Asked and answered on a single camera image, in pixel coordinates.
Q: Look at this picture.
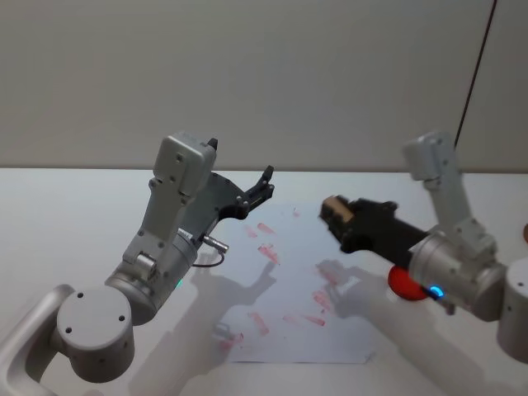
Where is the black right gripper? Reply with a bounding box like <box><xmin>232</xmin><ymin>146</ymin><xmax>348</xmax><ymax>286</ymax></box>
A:
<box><xmin>318</xmin><ymin>195</ymin><xmax>431</xmax><ymax>274</ymax></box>

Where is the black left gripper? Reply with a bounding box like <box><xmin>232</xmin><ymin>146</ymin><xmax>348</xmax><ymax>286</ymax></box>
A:
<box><xmin>180</xmin><ymin>137</ymin><xmax>276</xmax><ymax>249</ymax></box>

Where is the wooden stamp block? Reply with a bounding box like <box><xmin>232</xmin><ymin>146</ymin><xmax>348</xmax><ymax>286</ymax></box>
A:
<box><xmin>320</xmin><ymin>196</ymin><xmax>355</xmax><ymax>227</ymax></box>

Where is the round red ink pad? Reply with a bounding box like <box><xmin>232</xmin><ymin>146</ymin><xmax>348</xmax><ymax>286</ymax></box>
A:
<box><xmin>387</xmin><ymin>265</ymin><xmax>431</xmax><ymax>302</ymax></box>

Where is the white paper sheet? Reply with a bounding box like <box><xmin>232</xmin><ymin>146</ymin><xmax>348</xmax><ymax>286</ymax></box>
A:
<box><xmin>213</xmin><ymin>201</ymin><xmax>377</xmax><ymax>365</ymax></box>

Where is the thin dark gripper cable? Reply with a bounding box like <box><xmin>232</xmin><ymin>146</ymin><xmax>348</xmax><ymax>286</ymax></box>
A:
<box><xmin>191</xmin><ymin>234</ymin><xmax>230</xmax><ymax>269</ymax></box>

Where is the thin dark wall cable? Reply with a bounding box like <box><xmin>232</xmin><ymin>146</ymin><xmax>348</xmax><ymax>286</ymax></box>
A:
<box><xmin>453</xmin><ymin>0</ymin><xmax>498</xmax><ymax>146</ymax></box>

